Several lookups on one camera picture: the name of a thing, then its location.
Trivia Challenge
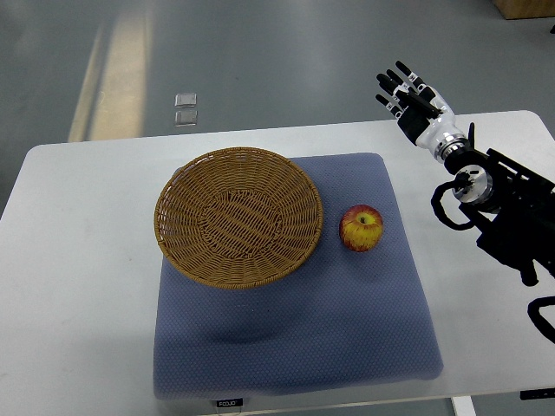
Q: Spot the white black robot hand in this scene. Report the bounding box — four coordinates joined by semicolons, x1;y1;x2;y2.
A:
375;61;468;163

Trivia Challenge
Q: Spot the red yellow apple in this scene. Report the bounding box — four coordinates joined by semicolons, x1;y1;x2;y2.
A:
339;205;384;252

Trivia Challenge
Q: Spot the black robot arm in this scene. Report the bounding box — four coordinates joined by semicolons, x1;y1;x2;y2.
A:
431;124;554;287

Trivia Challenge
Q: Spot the brown wicker basket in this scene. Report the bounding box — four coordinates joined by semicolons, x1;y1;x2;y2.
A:
153;147;323;289

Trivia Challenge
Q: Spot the wooden furniture corner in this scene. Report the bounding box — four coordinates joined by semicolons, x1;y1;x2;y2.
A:
493;0;554;20

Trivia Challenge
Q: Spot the blue quilted mat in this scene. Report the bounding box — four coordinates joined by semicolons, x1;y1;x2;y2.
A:
153;153;443;400

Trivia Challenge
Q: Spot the upper metal floor plate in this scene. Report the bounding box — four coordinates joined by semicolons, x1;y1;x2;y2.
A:
174;93;197;107

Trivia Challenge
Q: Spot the metal floor plate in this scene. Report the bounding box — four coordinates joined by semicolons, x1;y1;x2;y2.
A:
174;93;197;107
174;109;198;127

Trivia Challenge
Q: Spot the lower metal floor plate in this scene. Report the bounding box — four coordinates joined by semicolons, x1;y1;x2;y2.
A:
174;109;198;127

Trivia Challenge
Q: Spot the white table leg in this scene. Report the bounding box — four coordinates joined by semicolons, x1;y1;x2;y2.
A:
451;395;477;416

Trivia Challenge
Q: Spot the black table control panel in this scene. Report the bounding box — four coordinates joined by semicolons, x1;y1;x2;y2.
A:
214;398;244;408

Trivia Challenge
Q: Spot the black table bracket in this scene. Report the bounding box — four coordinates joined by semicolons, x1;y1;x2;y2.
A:
519;388;555;400

